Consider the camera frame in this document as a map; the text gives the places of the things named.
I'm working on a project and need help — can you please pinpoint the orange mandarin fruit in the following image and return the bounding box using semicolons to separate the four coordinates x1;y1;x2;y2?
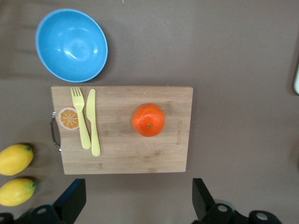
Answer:
132;103;166;138

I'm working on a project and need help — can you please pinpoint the blue bowl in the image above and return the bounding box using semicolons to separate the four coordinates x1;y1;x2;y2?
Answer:
35;8;108;83

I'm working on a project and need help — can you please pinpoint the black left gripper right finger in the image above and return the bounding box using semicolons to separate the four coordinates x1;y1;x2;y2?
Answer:
192;178;281;224

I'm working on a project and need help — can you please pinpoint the cream bear print tray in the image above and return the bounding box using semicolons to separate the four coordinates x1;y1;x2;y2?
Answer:
293;63;299;95

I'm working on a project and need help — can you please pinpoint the yellow plastic knife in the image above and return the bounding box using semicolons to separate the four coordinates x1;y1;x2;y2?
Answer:
86;89;101;157

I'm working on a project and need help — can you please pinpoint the toy orange slice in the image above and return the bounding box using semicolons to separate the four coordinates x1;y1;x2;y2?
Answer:
57;106;80;131

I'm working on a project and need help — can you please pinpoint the wooden cutting board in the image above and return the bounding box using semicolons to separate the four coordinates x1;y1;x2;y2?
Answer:
50;86;194;175

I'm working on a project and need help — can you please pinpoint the yellow lemon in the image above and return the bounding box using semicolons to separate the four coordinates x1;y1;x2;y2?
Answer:
0;144;34;176
0;178;36;207

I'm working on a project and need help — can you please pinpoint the yellow plastic fork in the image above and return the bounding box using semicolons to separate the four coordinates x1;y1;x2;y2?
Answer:
71;87;92;150

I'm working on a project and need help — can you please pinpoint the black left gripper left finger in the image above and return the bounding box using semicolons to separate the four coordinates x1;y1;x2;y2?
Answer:
0;178;86;224

